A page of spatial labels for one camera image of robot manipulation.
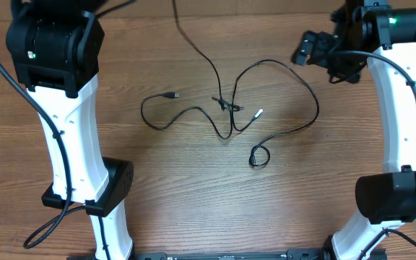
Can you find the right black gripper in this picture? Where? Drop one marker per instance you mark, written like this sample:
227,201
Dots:
321,48

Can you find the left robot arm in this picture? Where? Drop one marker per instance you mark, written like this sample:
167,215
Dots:
54,47

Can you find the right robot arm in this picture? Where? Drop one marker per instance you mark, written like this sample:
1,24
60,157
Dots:
375,36

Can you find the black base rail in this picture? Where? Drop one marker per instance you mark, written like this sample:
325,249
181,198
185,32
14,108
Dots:
290,254

